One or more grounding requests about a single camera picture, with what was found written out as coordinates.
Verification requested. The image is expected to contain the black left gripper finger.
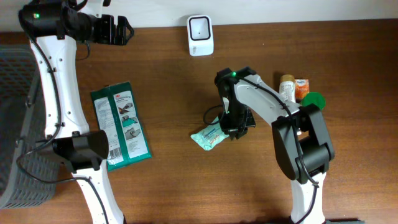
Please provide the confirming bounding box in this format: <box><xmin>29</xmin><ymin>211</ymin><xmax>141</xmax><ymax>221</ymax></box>
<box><xmin>116</xmin><ymin>28</ymin><xmax>134</xmax><ymax>45</ymax></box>
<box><xmin>117</xmin><ymin>16</ymin><xmax>132</xmax><ymax>30</ymax></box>

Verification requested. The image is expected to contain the teal wet wipes pack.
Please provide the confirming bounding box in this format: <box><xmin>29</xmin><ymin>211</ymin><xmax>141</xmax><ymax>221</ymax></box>
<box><xmin>190</xmin><ymin>118</ymin><xmax>229</xmax><ymax>151</ymax></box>

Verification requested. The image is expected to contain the white tube gold cap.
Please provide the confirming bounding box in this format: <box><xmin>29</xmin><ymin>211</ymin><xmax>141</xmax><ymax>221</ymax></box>
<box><xmin>279</xmin><ymin>74</ymin><xmax>296</xmax><ymax>103</ymax></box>

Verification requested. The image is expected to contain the orange small juice carton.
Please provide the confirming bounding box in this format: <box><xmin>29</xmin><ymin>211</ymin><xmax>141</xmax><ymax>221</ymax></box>
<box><xmin>295</xmin><ymin>79</ymin><xmax>310</xmax><ymax>100</ymax></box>

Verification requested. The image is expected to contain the green 3M cloth package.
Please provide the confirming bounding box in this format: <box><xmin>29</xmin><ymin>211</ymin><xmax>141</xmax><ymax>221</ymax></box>
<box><xmin>90</xmin><ymin>82</ymin><xmax>152</xmax><ymax>171</ymax></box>

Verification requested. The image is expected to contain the green lid glass jar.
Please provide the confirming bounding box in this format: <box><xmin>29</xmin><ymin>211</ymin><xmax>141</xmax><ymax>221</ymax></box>
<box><xmin>300</xmin><ymin>92</ymin><xmax>326</xmax><ymax>110</ymax></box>

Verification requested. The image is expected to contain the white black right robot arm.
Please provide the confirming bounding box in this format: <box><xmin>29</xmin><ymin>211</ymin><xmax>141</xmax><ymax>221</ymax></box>
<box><xmin>215</xmin><ymin>67</ymin><xmax>335</xmax><ymax>223</ymax></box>

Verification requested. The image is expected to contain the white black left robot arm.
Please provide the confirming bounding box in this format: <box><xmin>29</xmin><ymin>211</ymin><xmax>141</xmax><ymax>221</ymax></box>
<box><xmin>18</xmin><ymin>0</ymin><xmax>134</xmax><ymax>223</ymax></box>

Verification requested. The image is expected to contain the white barcode scanner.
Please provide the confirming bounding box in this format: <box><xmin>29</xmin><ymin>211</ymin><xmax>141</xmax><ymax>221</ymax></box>
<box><xmin>187</xmin><ymin>15</ymin><xmax>214</xmax><ymax>57</ymax></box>

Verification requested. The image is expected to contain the grey plastic basket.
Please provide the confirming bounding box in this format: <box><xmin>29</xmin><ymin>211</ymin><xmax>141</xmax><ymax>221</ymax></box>
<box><xmin>1</xmin><ymin>45</ymin><xmax>59</xmax><ymax>209</ymax></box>

